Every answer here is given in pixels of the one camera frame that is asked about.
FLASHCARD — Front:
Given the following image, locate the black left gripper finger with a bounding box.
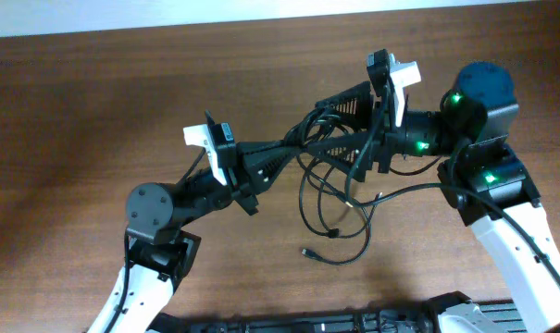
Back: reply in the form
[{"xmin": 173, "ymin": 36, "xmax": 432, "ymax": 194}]
[
  {"xmin": 243, "ymin": 147, "xmax": 297, "ymax": 194},
  {"xmin": 236, "ymin": 141, "xmax": 302, "ymax": 160}
]

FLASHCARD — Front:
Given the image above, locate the black right camera cable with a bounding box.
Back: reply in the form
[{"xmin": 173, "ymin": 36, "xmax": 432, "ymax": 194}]
[{"xmin": 343, "ymin": 78, "xmax": 560, "ymax": 311}]

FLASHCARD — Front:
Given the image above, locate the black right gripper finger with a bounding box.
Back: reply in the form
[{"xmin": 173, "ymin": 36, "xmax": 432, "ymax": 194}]
[
  {"xmin": 315, "ymin": 81, "xmax": 373, "ymax": 130},
  {"xmin": 305, "ymin": 131, "xmax": 380, "ymax": 182}
]

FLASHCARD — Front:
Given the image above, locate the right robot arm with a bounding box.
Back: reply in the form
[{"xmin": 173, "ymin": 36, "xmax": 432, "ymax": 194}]
[{"xmin": 310, "ymin": 62, "xmax": 560, "ymax": 332}]

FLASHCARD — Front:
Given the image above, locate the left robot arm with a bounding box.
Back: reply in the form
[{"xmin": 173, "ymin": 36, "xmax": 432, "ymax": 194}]
[{"xmin": 90, "ymin": 141, "xmax": 301, "ymax": 332}]

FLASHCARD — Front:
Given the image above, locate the black left camera cable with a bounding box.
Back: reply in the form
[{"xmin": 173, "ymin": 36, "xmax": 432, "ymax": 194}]
[{"xmin": 115, "ymin": 147, "xmax": 206, "ymax": 333}]

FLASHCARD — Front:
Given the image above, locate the thin black USB cable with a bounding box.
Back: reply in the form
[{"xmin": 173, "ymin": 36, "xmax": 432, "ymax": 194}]
[{"xmin": 297, "ymin": 152, "xmax": 385, "ymax": 267}]

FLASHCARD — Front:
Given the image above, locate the black camera cable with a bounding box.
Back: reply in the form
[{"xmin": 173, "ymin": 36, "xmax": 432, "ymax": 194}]
[
  {"xmin": 343, "ymin": 78, "xmax": 560, "ymax": 311},
  {"xmin": 115, "ymin": 147, "xmax": 206, "ymax": 333}
]

